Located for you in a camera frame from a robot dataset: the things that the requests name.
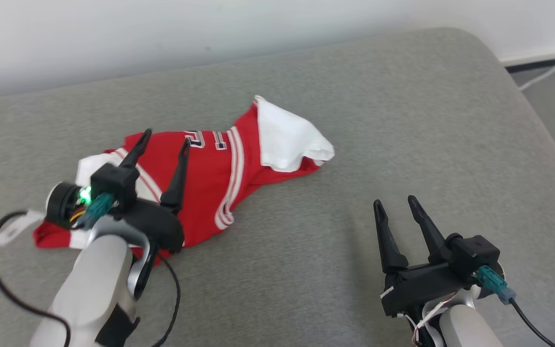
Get red white basketball jersey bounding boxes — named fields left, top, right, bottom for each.
left=33, top=95, right=335, bottom=251

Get white floor cable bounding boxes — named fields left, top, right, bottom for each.
left=518, top=60, right=555, bottom=92

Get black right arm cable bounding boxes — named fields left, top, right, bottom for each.
left=476, top=265, right=555, bottom=347

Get white cable label tag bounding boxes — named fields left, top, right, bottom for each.
left=0, top=210, right=45, bottom=247

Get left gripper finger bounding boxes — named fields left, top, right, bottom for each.
left=160, top=138, right=192, bottom=215
left=118, top=128, right=153, bottom=170

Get thin red white wires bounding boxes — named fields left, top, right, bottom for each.
left=402, top=298, right=454, bottom=347

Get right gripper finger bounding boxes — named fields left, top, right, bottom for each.
left=373, top=199, right=410, bottom=275
left=407, top=195, right=449, bottom=265

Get white wall skirting board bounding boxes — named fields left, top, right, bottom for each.
left=498, top=41, right=555, bottom=73

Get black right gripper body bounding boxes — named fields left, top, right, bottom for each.
left=380, top=262, right=480, bottom=319

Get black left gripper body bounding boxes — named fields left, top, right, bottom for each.
left=114, top=199, right=185, bottom=254

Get grey fabric sofa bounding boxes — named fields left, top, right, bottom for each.
left=0, top=27, right=555, bottom=347

